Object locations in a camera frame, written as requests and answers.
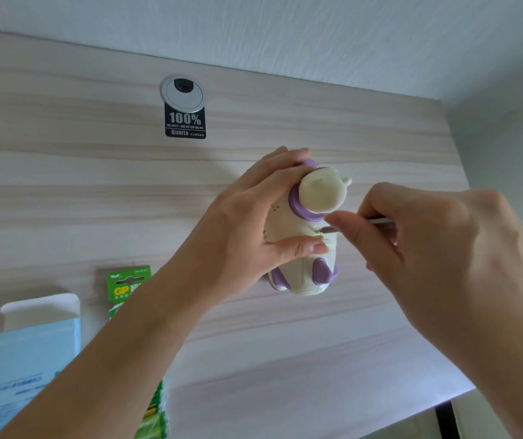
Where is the green battery pack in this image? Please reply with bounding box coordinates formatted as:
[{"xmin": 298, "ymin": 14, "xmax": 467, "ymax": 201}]
[{"xmin": 106, "ymin": 265, "xmax": 171, "ymax": 439}]

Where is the light blue cardboard box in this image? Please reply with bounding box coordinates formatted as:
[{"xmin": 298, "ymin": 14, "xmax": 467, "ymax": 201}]
[{"xmin": 0, "ymin": 293, "xmax": 82, "ymax": 439}]

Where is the person's left hand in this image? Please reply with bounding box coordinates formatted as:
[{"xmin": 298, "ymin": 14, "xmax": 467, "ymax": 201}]
[{"xmin": 169, "ymin": 146, "xmax": 330, "ymax": 312}]

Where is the silver screwdriver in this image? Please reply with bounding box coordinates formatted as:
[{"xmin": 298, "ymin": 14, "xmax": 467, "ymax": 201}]
[{"xmin": 318, "ymin": 216, "xmax": 391, "ymax": 235}]

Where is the person's right forearm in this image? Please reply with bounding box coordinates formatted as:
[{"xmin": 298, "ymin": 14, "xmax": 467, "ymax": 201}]
[{"xmin": 419, "ymin": 276, "xmax": 523, "ymax": 439}]

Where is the grey round cable grommet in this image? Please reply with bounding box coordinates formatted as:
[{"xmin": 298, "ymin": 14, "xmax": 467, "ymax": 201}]
[{"xmin": 161, "ymin": 74, "xmax": 207, "ymax": 110}]

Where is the person's left forearm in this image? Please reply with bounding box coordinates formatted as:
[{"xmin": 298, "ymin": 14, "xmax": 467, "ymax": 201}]
[{"xmin": 0, "ymin": 264, "xmax": 225, "ymax": 439}]

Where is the black table leg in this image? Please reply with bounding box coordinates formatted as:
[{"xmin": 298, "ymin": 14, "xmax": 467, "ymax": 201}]
[{"xmin": 434, "ymin": 399, "xmax": 461, "ymax": 439}]

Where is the cream and purple toy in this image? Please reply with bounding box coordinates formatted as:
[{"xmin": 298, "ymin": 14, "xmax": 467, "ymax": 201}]
[{"xmin": 263, "ymin": 159, "xmax": 353, "ymax": 297}]

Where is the black label sticker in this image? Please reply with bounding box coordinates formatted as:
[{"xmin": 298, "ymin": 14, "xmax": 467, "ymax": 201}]
[{"xmin": 164, "ymin": 102, "xmax": 207, "ymax": 140}]

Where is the person's right hand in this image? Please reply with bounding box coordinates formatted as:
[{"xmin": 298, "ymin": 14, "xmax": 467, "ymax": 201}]
[{"xmin": 323, "ymin": 182, "xmax": 523, "ymax": 338}]

